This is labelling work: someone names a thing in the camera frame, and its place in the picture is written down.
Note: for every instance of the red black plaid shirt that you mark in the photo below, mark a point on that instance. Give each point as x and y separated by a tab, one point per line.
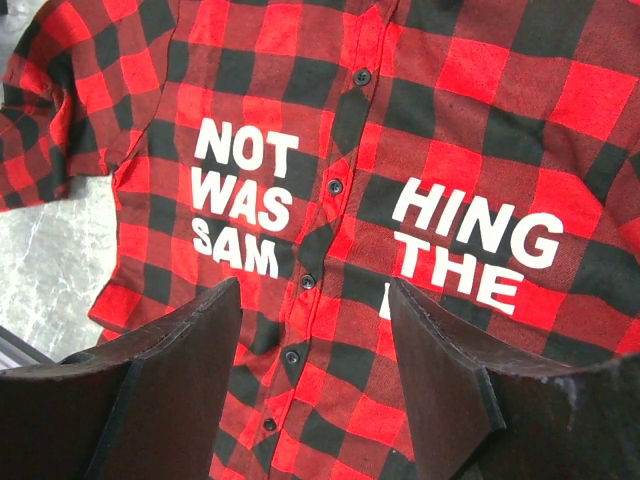
485	151

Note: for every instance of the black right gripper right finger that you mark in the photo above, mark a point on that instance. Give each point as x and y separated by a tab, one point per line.
479	408

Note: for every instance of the aluminium table edge rail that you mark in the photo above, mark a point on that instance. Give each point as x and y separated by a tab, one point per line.
14	352

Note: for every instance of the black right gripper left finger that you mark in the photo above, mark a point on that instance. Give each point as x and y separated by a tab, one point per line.
146	405

